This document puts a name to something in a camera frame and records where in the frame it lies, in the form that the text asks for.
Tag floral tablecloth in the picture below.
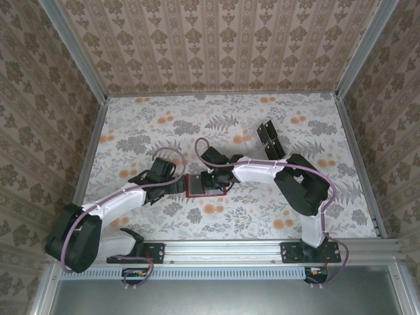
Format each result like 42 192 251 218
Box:
70 93 378 240

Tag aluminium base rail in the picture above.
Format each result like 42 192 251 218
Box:
140 238 403 265

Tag slotted grey cable duct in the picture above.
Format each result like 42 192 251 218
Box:
77 266 331 282

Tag aluminium frame post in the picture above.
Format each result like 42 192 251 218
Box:
335 0 394 99
38 0 109 102

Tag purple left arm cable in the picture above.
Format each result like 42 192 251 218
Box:
60 147 188 292

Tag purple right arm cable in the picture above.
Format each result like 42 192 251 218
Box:
194 137 350 290

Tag red leather card holder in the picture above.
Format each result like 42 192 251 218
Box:
184 173 228 199

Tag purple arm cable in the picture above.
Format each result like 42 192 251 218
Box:
194 137 350 290
60 147 188 292

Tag grey metal sheet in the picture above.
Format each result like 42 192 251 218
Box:
31 264 420 315

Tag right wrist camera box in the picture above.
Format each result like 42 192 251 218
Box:
200 146 230 168

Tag aluminium side rail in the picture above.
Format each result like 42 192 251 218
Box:
334 93 388 239
64 96 109 234

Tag black VIP card 88888813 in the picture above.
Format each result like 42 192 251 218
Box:
188 175 203 195

